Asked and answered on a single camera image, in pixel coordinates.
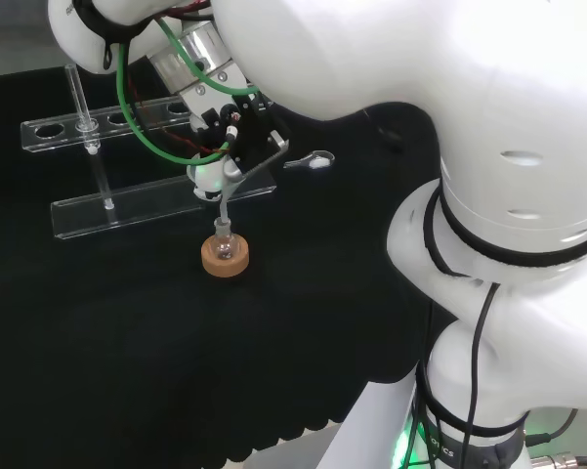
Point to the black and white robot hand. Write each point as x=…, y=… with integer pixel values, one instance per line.
x=244, y=127

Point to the translucent white plastic funnel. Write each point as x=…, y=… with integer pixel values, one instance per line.
x=223, y=210

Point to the glass weighing funnel with powder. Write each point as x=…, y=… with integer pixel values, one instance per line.
x=317, y=159

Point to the glass round-bottom flask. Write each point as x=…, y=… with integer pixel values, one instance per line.
x=223, y=244

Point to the clear acrylic funnel stand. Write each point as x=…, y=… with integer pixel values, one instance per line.
x=141, y=202

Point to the black bench cloth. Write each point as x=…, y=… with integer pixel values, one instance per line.
x=127, y=342

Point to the pale board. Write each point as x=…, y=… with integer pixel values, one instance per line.
x=361, y=430

